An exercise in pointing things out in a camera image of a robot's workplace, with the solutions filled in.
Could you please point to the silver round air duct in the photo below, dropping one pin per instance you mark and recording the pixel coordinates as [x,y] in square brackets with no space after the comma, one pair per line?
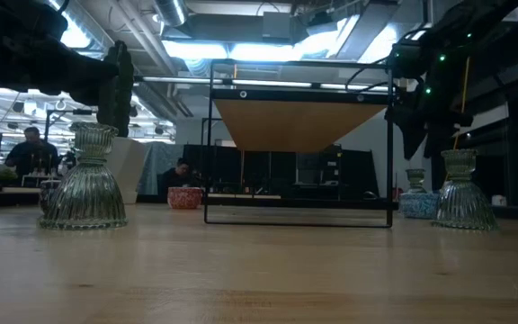
[171,11]

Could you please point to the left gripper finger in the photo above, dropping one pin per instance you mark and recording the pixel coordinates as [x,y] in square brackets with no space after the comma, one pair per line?
[90,78]

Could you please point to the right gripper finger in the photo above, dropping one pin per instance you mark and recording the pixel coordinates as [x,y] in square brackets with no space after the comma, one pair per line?
[409,135]
[439,139]

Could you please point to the wooden shelf black metal frame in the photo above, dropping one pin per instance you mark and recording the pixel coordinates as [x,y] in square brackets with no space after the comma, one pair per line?
[292,126]

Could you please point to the person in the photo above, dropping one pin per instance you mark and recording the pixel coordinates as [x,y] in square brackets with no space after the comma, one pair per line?
[32,155]
[175,177]

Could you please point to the blue patterned round tin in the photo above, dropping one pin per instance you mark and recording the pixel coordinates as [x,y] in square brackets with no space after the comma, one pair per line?
[416,206]

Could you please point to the grey fabric curtain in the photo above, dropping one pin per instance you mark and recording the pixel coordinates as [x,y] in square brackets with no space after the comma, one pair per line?
[162,157]

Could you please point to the green potted plant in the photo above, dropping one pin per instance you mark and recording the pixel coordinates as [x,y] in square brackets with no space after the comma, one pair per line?
[6,174]

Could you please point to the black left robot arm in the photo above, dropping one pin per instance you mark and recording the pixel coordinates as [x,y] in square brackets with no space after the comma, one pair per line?
[11,18]

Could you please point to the tall green cactus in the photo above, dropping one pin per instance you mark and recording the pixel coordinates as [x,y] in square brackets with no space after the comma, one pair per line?
[124,103]

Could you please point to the black room divider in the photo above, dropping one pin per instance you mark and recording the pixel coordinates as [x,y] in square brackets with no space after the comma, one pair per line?
[358,175]

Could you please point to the white mug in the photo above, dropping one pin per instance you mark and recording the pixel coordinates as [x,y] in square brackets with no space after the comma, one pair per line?
[499,200]

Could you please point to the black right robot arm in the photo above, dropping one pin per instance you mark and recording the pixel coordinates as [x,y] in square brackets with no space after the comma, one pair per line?
[461,45]

